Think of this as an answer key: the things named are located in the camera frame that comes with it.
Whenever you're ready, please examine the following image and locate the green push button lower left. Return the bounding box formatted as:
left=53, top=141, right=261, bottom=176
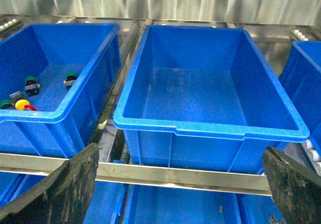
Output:
left=0, top=100, right=14, bottom=109

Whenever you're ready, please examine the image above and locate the lower blue bin left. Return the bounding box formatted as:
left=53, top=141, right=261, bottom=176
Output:
left=1, top=174, right=127, bottom=223

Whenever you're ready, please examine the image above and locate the red push button lower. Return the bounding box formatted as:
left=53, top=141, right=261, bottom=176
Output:
left=24, top=104, right=37, bottom=111

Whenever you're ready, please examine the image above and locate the lower blue bin with parts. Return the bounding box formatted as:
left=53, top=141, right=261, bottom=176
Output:
left=237, top=194, right=286, bottom=223

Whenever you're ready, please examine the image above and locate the blue bin with buttons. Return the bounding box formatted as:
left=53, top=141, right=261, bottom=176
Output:
left=1, top=23, right=121, bottom=158

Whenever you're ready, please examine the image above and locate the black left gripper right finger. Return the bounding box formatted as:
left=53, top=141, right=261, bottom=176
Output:
left=262, top=146, right=320, bottom=223

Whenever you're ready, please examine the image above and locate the metal divider rail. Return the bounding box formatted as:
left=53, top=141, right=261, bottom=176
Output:
left=91, top=19, right=152, bottom=162

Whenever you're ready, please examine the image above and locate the lower blue bin middle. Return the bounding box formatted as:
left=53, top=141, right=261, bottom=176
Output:
left=124, top=185, right=241, bottom=223

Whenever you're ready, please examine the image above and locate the blue target bin right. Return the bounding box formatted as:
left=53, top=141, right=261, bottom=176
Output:
left=279, top=41, right=320, bottom=154

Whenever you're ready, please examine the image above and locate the yellow push button in bin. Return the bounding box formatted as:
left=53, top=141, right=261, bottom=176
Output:
left=9, top=91, right=30, bottom=110

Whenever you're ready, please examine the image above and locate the metal shelf front rail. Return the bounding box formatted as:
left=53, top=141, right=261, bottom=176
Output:
left=1, top=153, right=272, bottom=196

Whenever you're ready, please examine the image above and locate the green push button pair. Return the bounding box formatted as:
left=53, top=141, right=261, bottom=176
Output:
left=63, top=72, right=77, bottom=90

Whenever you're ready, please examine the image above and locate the empty blue middle bin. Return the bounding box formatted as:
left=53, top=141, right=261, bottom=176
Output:
left=113, top=25, right=310, bottom=174

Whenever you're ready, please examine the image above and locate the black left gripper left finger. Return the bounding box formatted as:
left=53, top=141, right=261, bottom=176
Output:
left=1, top=143, right=99, bottom=223

